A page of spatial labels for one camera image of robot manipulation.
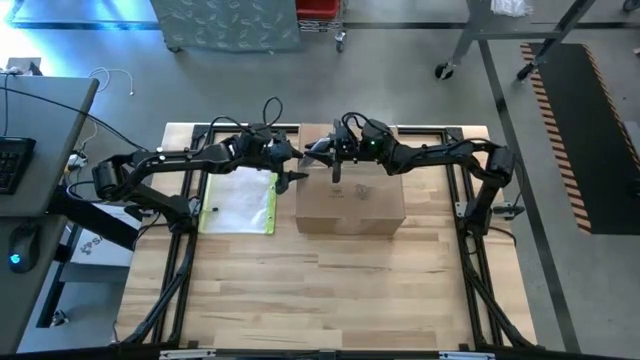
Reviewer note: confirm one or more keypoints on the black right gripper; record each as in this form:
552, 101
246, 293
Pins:
367, 142

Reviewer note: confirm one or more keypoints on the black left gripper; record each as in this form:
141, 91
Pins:
262, 147

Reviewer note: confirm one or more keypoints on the brown cardboard box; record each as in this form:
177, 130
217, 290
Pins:
350, 205

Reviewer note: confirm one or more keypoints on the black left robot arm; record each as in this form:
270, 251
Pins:
165, 160

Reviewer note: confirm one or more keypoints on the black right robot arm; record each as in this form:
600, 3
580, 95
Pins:
450, 152

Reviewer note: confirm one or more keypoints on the clear pouch with green edge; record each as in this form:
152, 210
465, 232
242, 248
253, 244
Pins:
240, 200

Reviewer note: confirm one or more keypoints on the white printed box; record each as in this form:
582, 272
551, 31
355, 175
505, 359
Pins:
100, 247

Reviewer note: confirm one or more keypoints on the black desk leg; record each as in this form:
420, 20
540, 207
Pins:
85, 215

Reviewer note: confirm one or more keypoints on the white power adapter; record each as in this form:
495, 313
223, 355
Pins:
75, 161

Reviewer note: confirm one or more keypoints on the white plastic bag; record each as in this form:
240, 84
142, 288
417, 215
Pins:
510, 6

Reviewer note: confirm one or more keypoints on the grey desk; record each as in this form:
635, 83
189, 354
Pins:
45, 120

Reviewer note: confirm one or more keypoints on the black hazard-striped floor mat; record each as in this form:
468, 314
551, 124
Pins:
585, 140

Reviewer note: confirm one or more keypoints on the black keyboard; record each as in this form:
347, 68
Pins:
12, 165

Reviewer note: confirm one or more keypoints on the black computer mouse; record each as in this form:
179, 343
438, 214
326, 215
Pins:
22, 247

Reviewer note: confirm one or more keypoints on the black aluminium table frame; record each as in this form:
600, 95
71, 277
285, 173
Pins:
454, 134

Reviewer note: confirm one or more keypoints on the grey rolling table frame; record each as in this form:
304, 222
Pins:
480, 20

